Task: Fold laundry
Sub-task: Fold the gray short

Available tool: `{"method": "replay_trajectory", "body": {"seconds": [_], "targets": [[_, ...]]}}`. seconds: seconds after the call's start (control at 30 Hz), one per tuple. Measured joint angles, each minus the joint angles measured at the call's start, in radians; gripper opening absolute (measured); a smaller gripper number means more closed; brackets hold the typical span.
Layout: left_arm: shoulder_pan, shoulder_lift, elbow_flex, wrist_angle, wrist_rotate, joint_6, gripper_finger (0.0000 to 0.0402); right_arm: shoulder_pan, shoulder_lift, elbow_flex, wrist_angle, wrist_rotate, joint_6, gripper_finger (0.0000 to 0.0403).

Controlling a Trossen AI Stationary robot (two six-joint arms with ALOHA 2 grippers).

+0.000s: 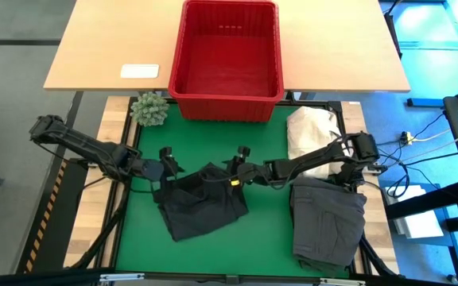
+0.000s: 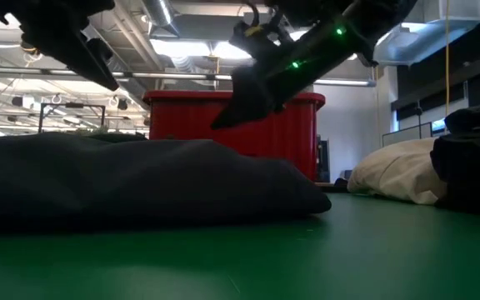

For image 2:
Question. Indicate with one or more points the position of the black metal frame stand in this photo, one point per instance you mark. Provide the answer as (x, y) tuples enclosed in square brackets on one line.
[(42, 121)]

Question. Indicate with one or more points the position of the grey partition panel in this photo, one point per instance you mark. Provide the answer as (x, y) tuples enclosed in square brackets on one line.
[(406, 135)]

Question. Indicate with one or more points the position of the red plastic bin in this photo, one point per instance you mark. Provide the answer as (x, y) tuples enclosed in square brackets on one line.
[(273, 133)]

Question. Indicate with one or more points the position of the long ceiling light tube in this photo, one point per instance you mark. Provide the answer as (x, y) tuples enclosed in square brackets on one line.
[(173, 76)]

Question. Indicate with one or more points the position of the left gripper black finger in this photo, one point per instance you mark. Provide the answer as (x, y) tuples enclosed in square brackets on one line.
[(96, 68)]

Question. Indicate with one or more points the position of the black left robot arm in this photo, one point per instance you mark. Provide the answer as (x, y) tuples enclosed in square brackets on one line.
[(15, 10)]

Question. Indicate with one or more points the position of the silver ventilation duct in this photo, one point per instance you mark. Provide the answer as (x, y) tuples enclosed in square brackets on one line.
[(163, 16)]

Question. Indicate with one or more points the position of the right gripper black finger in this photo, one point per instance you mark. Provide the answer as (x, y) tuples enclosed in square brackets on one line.
[(246, 104)]

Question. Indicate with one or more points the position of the black shorts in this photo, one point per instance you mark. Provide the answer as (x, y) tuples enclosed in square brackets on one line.
[(140, 183)]

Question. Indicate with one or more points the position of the cream garment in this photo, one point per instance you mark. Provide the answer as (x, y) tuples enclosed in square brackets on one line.
[(394, 171)]

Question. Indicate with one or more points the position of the dark grey garment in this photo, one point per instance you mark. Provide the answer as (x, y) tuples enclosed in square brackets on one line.
[(473, 137)]

